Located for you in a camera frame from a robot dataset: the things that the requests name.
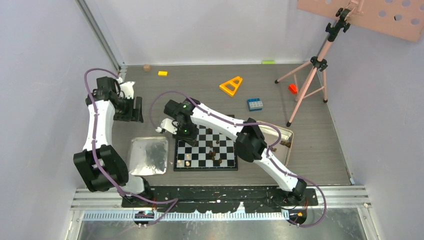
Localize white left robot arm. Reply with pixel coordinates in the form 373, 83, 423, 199
73, 76, 154, 207

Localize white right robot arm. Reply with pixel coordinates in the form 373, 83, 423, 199
155, 97, 307, 205

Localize pink perforated board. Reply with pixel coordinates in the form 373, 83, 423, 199
297, 0, 424, 43

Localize black and white chessboard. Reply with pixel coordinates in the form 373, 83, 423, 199
173, 125, 239, 172

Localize silver tin lid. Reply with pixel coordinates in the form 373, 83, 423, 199
128, 137, 169, 176

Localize small yellow block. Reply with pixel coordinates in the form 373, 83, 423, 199
157, 71, 168, 77

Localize yellow triangle toy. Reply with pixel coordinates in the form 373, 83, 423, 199
219, 76, 243, 97

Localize blue and grey lego block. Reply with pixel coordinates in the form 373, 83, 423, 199
246, 98, 263, 112

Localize gold square metal tin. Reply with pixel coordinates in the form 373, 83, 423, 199
258, 121, 294, 167

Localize dark pawn in tin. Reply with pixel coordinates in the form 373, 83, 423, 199
280, 140, 292, 148

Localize red block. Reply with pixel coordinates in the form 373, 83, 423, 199
288, 84, 298, 95

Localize pink tripod stand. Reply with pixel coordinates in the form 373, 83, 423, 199
274, 23, 333, 127

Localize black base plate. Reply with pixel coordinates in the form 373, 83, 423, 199
121, 185, 318, 214

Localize green block at wall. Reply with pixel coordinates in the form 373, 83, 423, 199
261, 60, 276, 65

